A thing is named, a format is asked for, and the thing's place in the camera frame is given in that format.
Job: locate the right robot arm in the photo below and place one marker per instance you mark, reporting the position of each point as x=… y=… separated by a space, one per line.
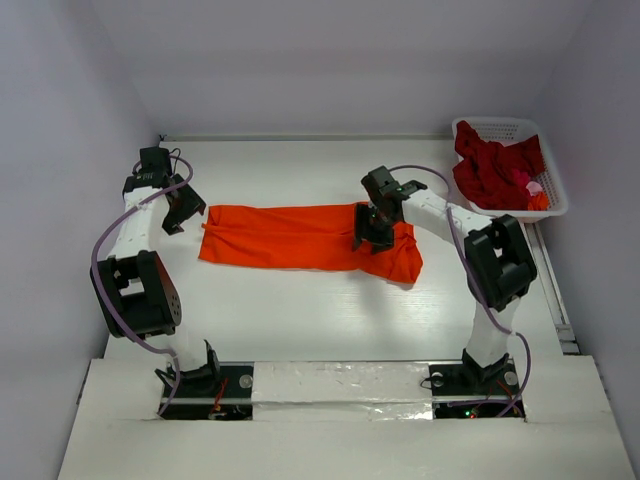
x=496 y=258

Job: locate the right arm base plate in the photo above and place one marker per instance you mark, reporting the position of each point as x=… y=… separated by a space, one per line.
x=454 y=397

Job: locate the dark red t shirt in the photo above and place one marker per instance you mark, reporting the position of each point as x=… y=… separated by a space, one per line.
x=485 y=174

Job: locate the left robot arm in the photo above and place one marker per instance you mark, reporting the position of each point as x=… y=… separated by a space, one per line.
x=135 y=291

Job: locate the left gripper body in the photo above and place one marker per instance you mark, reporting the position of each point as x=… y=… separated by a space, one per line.
x=182 y=208

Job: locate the small orange garment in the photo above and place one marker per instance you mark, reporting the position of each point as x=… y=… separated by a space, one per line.
x=538 y=202

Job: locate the orange t shirt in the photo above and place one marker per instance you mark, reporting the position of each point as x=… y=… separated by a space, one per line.
x=305 y=238

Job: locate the white plastic basket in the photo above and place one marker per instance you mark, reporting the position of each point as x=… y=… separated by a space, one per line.
x=509 y=131

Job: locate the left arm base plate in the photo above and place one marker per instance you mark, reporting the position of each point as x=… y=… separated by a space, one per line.
x=202 y=397

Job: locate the pink garment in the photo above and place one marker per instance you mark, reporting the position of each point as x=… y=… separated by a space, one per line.
x=525 y=183

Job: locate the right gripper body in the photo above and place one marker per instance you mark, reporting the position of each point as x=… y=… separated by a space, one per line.
x=373 y=229

